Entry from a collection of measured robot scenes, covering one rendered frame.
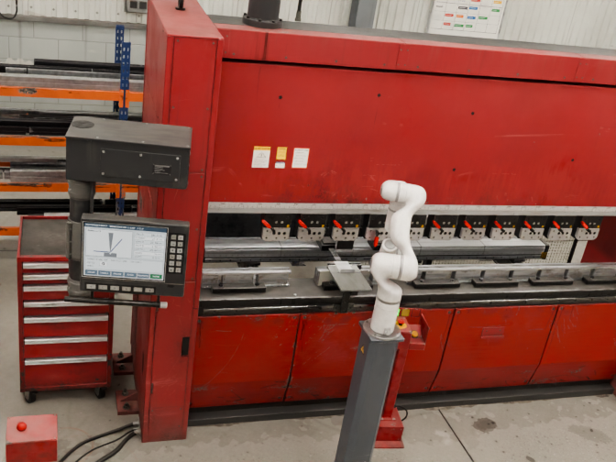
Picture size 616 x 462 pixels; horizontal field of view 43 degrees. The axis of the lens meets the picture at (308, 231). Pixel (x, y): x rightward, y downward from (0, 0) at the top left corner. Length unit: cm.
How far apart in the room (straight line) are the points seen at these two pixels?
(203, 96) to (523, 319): 254
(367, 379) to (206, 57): 177
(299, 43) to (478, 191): 141
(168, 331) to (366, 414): 112
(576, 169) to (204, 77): 232
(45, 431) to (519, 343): 298
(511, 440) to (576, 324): 85
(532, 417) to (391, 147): 216
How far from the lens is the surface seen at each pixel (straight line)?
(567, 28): 996
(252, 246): 456
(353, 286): 429
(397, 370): 463
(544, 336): 526
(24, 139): 574
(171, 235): 338
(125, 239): 341
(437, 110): 424
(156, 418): 452
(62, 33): 814
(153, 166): 327
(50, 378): 475
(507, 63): 432
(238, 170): 401
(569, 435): 541
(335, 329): 454
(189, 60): 356
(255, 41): 379
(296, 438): 475
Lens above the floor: 311
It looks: 26 degrees down
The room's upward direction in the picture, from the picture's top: 9 degrees clockwise
